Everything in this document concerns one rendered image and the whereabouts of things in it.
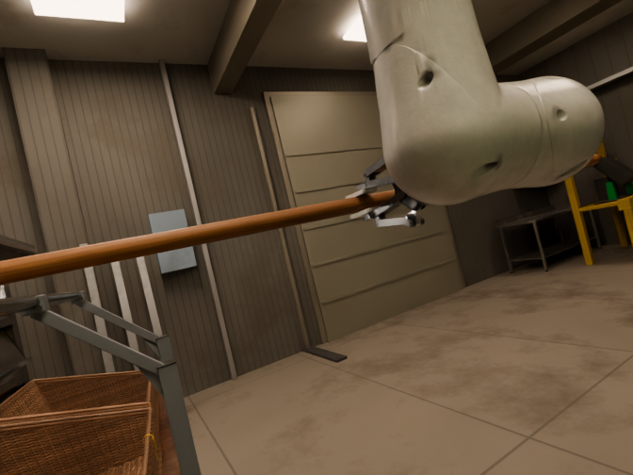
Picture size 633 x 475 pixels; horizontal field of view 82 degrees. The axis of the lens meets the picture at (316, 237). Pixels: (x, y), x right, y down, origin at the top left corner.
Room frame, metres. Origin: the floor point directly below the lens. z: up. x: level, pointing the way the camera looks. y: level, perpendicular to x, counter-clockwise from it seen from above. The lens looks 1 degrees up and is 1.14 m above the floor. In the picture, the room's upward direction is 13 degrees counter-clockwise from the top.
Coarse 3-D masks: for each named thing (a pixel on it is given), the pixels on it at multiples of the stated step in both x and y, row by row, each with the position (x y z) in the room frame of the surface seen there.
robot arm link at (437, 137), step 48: (384, 0) 0.29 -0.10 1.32; (432, 0) 0.28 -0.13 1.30; (384, 48) 0.30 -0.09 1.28; (432, 48) 0.28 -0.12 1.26; (480, 48) 0.29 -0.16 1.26; (384, 96) 0.31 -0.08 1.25; (432, 96) 0.28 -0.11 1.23; (480, 96) 0.27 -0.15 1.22; (528, 96) 0.31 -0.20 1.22; (384, 144) 0.32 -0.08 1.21; (432, 144) 0.28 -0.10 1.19; (480, 144) 0.27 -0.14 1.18; (528, 144) 0.30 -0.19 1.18; (432, 192) 0.30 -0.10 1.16; (480, 192) 0.31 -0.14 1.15
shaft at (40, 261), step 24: (384, 192) 0.71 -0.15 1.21; (264, 216) 0.60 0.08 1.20; (288, 216) 0.61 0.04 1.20; (312, 216) 0.63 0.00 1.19; (336, 216) 0.66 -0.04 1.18; (120, 240) 0.51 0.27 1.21; (144, 240) 0.52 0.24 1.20; (168, 240) 0.53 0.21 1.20; (192, 240) 0.55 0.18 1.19; (216, 240) 0.57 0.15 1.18; (0, 264) 0.45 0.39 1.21; (24, 264) 0.46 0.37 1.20; (48, 264) 0.47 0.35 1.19; (72, 264) 0.48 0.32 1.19; (96, 264) 0.50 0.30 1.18
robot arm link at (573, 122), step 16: (528, 80) 0.34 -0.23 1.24; (544, 80) 0.34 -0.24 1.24; (560, 80) 0.34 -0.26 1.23; (544, 96) 0.31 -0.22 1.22; (560, 96) 0.32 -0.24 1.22; (576, 96) 0.33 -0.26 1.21; (592, 96) 0.33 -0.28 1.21; (544, 112) 0.31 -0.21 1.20; (560, 112) 0.32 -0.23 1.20; (576, 112) 0.32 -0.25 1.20; (592, 112) 0.33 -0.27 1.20; (544, 128) 0.31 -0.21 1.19; (560, 128) 0.31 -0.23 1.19; (576, 128) 0.32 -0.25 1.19; (592, 128) 0.33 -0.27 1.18; (544, 144) 0.31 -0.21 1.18; (560, 144) 0.32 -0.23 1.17; (576, 144) 0.33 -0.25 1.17; (592, 144) 0.34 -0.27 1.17; (544, 160) 0.32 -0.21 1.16; (560, 160) 0.33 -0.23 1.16; (576, 160) 0.34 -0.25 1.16; (528, 176) 0.33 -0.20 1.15; (544, 176) 0.34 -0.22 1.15; (560, 176) 0.35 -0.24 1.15
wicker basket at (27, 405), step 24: (48, 384) 1.64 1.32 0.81; (72, 384) 1.68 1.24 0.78; (96, 384) 1.71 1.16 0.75; (120, 384) 1.75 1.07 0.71; (144, 384) 1.79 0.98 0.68; (0, 408) 1.27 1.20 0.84; (24, 408) 1.42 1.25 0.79; (48, 408) 1.61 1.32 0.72; (72, 408) 1.67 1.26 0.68; (96, 408) 1.25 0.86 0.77; (120, 408) 1.28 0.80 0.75
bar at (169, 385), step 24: (0, 312) 0.57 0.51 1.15; (24, 312) 0.75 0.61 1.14; (48, 312) 0.77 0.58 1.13; (96, 312) 1.21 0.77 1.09; (96, 336) 0.80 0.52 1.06; (144, 336) 1.26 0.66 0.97; (168, 336) 1.28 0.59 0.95; (144, 360) 0.83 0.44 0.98; (168, 360) 1.28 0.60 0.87; (168, 384) 0.84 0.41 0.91; (168, 408) 0.83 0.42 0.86; (192, 456) 0.84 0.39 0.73
